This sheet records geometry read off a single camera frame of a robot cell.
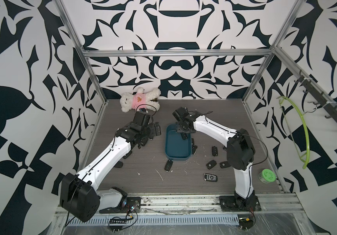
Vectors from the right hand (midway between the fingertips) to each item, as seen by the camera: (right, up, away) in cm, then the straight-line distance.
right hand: (182, 126), depth 93 cm
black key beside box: (+8, -14, 0) cm, 16 cm away
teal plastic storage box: (-4, -13, 0) cm, 14 cm away
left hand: (-18, +2, -12) cm, 21 cm away
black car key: (+17, -21, -6) cm, 28 cm away
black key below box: (-8, -22, -7) cm, 25 cm away
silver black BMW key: (+14, -27, -12) cm, 32 cm away
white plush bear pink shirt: (-24, +18, +18) cm, 35 cm away
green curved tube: (+52, -1, -28) cm, 60 cm away
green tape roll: (+44, -25, -14) cm, 53 cm away
